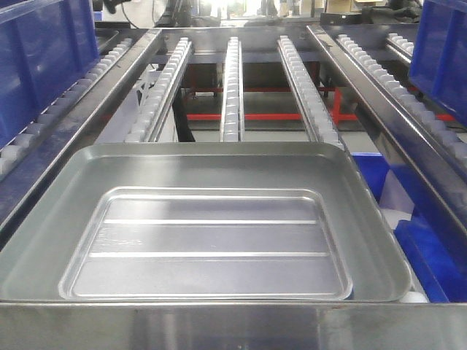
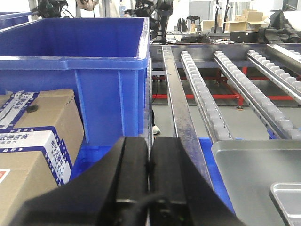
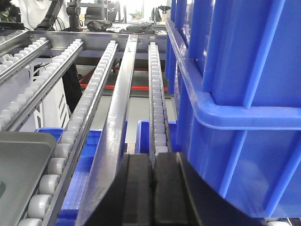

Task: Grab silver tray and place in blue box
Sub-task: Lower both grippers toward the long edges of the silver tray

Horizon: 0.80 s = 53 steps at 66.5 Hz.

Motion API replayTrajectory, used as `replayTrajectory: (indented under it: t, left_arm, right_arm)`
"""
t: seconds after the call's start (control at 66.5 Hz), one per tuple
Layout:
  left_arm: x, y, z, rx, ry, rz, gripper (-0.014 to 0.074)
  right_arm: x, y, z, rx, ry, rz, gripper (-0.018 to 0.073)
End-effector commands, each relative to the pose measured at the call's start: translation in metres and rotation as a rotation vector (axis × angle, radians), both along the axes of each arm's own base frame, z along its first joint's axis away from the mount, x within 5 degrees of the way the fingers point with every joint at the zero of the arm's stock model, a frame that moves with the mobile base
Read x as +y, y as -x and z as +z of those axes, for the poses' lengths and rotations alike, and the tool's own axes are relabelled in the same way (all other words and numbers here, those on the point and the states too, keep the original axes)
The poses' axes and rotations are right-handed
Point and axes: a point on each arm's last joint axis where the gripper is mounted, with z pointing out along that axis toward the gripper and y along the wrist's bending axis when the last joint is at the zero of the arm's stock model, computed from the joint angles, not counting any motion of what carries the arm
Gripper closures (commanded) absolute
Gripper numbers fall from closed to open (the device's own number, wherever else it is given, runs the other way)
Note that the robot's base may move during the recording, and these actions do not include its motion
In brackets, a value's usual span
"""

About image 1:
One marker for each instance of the small silver ribbed tray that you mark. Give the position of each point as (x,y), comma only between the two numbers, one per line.
(154,243)

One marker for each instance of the blue plastic box left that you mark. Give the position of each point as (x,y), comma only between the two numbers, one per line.
(46,46)

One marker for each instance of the blue plastic box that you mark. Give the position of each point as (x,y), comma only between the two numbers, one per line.
(438,66)
(46,46)

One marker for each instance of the blue plastic box right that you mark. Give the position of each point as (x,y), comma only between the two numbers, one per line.
(438,66)

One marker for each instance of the white roller track centre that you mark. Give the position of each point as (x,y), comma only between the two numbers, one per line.
(232,112)

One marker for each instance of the white roller track left-centre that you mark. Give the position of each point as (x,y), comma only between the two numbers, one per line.
(152,117)

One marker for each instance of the white roller track right-centre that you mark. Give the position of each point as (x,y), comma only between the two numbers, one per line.
(317,121)

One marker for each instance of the white roller track far left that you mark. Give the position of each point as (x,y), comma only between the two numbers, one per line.
(18,146)

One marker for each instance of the white roller track far right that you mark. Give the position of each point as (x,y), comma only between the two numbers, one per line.
(396,90)

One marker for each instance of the blue bin lower right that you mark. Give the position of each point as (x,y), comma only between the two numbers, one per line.
(434,269)

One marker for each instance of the red floor frame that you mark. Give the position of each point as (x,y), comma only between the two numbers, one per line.
(336,113)

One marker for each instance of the steel front rack rail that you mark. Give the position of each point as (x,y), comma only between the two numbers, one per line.
(342,325)

